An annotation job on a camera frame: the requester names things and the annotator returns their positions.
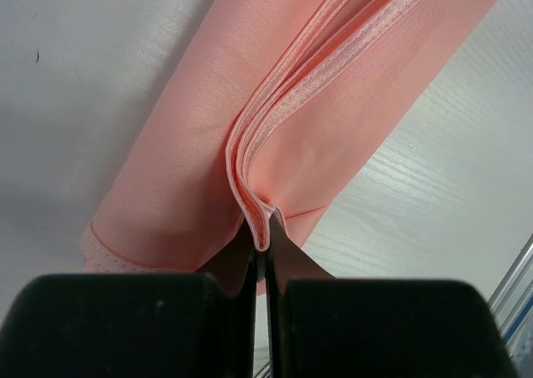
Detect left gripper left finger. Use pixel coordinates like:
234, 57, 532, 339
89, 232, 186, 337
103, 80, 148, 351
1, 225, 257, 377

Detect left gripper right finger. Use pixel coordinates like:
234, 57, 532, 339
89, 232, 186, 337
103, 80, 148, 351
266, 217, 516, 377

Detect aluminium front rail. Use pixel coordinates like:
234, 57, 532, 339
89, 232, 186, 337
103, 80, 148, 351
488, 236, 532, 346

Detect pink satin napkin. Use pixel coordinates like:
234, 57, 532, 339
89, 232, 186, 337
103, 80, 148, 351
82, 0, 496, 273

